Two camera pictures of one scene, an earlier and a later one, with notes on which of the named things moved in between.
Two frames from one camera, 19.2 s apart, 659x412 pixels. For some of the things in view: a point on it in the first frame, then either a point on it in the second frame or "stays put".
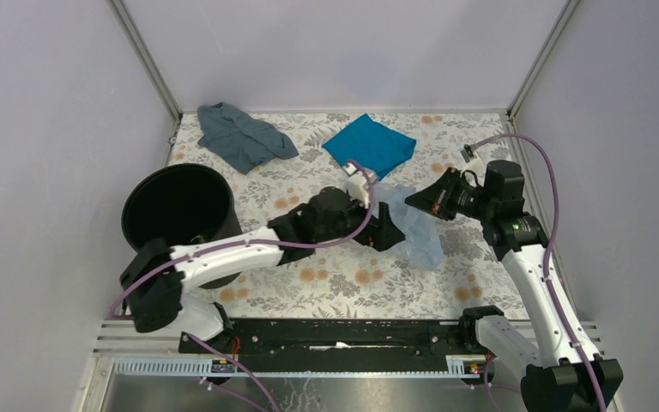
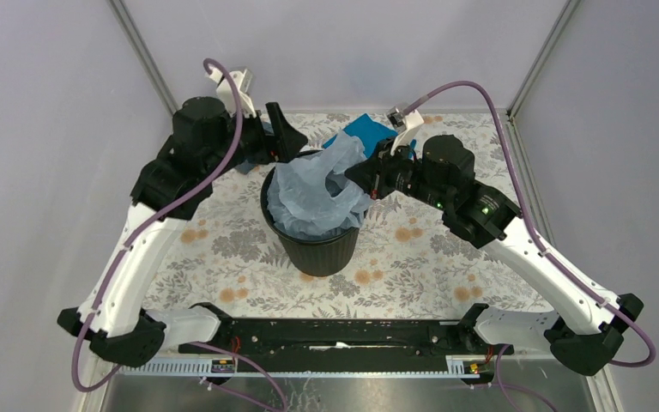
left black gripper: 385,236 -> 285,144
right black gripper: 435,198 -> 374,172
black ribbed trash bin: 180,204 -> 319,255
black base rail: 335,345 stays put
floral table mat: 359,282 stays put
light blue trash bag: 423,243 -> 312,195
